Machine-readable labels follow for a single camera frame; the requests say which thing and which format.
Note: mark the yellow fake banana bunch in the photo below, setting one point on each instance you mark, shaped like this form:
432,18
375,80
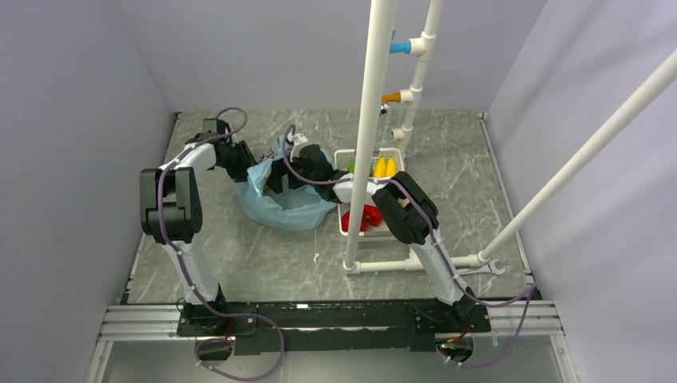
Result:
385,167

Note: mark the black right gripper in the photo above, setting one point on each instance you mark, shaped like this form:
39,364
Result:
279,168

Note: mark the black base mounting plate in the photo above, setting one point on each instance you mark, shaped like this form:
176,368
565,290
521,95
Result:
258,327

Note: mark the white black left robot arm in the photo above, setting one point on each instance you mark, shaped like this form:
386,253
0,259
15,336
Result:
171,213

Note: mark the orange plastic faucet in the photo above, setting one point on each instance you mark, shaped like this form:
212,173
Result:
387,100

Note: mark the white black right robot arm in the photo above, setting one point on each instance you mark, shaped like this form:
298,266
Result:
401,204

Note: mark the blue plastic faucet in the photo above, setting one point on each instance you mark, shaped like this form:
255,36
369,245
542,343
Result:
399,47

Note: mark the blue printed plastic bag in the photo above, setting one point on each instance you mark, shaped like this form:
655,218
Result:
298,209

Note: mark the red fake bell pepper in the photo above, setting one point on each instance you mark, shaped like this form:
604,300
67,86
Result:
371,217

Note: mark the silver open-end wrench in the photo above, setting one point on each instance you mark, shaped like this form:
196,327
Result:
492,267

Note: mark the white pvc pipe rack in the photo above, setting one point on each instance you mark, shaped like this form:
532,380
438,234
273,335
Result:
381,23

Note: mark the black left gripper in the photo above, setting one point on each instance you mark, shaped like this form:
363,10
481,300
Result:
247,162

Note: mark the aluminium extrusion rail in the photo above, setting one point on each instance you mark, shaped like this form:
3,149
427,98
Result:
160,322

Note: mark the green fake melon ball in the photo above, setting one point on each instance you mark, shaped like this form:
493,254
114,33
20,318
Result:
351,167

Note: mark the white diagonal pipe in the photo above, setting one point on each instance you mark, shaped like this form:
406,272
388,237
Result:
637,102

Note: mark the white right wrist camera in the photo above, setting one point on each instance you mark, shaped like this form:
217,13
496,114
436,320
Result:
298,142

